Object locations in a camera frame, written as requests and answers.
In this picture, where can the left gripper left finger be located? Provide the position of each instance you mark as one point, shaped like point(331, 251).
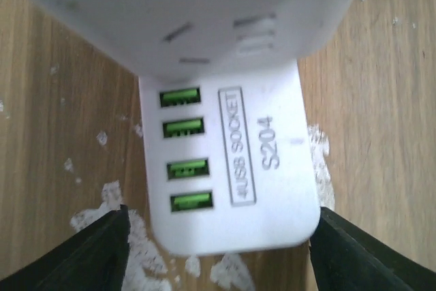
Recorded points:
point(93, 259)

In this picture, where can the white cube adapter plug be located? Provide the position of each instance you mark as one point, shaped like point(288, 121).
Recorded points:
point(180, 39)

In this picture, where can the white power strip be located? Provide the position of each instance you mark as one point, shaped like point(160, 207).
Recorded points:
point(228, 162)

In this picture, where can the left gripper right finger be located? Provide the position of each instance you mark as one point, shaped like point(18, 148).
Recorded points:
point(345, 257)

